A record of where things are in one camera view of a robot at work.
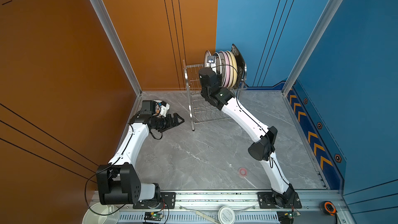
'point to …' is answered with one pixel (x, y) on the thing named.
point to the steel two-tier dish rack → (201, 110)
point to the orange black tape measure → (328, 207)
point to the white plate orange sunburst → (157, 113)
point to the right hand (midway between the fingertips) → (211, 69)
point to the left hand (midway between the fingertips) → (178, 121)
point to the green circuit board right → (286, 216)
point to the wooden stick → (213, 221)
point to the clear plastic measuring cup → (99, 213)
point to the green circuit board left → (153, 216)
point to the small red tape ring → (243, 171)
